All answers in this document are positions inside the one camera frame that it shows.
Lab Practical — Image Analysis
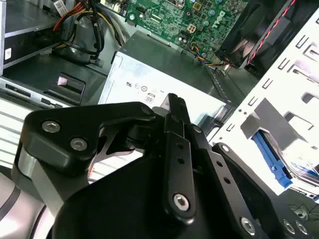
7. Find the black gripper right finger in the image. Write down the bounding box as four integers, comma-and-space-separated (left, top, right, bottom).
184, 101, 314, 239

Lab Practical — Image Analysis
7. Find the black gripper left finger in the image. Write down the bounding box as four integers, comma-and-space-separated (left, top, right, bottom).
12, 93, 197, 226

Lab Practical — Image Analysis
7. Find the hard disk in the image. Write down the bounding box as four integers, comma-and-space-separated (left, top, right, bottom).
251, 129, 319, 200

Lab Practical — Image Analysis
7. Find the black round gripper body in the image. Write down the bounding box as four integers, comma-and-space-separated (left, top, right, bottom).
51, 154, 315, 239

